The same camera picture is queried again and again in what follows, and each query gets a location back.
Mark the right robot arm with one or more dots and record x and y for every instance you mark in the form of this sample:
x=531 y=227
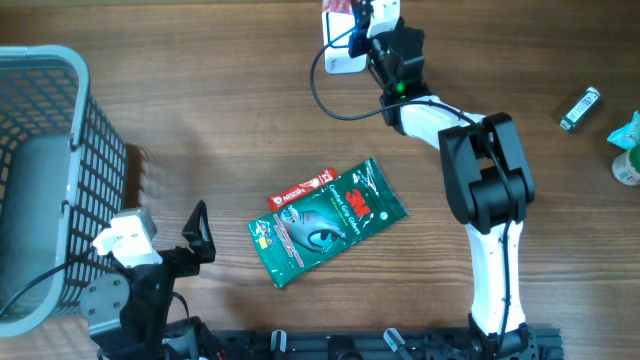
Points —
x=488 y=183

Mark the white barcode scanner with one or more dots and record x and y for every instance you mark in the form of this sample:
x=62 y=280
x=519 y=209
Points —
x=335 y=30

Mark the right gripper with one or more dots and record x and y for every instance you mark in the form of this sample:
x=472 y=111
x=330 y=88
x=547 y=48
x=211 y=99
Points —
x=361 y=23

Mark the red white small box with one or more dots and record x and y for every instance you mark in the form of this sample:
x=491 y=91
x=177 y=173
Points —
x=337 y=6

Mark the light green tissue pack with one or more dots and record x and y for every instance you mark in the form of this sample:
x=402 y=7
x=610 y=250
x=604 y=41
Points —
x=627 y=137

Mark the green 3M gloves packet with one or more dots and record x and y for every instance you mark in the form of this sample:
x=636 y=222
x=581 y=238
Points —
x=311 y=230

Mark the green white battery pack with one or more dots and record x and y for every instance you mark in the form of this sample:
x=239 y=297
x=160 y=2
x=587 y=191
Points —
x=579 y=111

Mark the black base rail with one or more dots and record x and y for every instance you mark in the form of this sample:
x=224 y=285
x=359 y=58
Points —
x=430 y=344

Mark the red Nescafe sachet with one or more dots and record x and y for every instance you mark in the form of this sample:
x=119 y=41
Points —
x=279 y=200

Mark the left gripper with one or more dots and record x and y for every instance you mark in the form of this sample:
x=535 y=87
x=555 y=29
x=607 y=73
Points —
x=201 y=246

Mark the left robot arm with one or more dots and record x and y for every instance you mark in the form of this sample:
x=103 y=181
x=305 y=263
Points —
x=127 y=309

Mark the green lid jar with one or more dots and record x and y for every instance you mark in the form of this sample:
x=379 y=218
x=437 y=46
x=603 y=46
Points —
x=625 y=167

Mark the grey plastic shopping basket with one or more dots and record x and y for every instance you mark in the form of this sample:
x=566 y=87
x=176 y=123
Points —
x=63 y=177

